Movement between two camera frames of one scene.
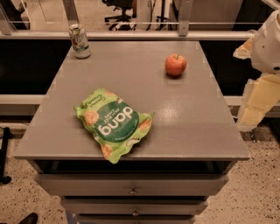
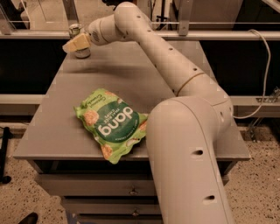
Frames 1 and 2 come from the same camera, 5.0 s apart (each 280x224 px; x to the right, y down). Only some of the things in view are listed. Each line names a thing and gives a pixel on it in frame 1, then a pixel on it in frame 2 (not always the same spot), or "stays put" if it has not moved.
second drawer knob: x=135 y=213 stays put
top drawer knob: x=133 y=191 stays put
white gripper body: x=267 y=48 -> x=94 y=32
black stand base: x=5 y=136 stays put
